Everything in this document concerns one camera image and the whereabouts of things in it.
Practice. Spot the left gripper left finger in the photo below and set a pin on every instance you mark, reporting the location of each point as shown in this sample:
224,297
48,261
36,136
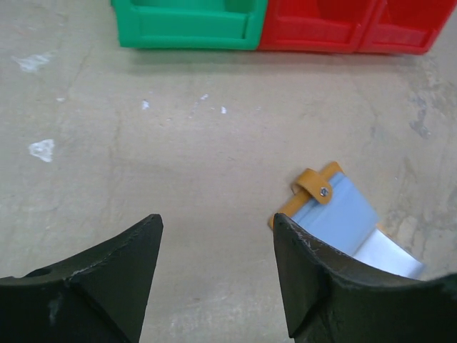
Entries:
97,295

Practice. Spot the red bin with gold card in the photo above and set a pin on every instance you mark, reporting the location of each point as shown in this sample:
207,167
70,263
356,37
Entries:
405,26

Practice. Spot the green plastic bin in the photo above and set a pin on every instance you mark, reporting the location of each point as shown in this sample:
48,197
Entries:
190,24

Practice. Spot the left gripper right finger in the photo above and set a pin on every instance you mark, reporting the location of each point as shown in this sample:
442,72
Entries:
329,296

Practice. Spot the red bin with silver card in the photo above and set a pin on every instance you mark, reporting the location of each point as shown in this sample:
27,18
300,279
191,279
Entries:
333,26

